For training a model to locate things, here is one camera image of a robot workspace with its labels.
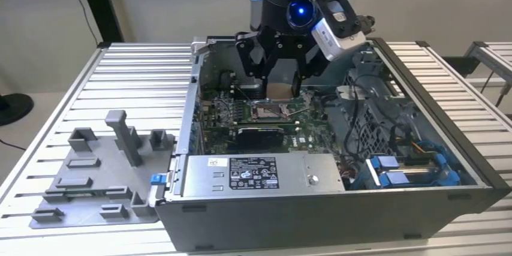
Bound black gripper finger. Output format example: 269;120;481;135
235;30;281;100
291;44;333;97

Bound silver square CPU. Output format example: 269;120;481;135
267;82;295;102

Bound CPU socket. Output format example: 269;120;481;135
249;100;289;121

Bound black RAM slot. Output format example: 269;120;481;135
235;119;301;127

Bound thin metal locking lever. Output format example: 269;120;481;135
233;85;252;102

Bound grey metal disk cage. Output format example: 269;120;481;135
324;67;425;161

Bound green motherboard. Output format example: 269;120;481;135
197;86;341;155

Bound black graphics card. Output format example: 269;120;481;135
233;127;287;152

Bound small blue disk carrier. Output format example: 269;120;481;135
369;155;400;170

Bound silver power supply with label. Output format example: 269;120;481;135
181;152;347;197

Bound large blue disk carrier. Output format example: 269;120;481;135
377;170;412;188

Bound metal slat side table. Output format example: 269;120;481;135
463;41;512;89

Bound grey plastic parts rack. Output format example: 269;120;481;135
29;109;177;229

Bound black open PC case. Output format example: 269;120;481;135
148;35;512;252

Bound black round stand base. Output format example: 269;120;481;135
0;93;35;127

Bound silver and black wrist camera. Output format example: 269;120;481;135
311;0;368;62

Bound metal socket cover frame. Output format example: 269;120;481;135
283;90;315;116

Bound black cable inside case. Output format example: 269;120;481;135
341;73;403;162

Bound thin black floor wire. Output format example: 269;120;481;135
0;138;27;152

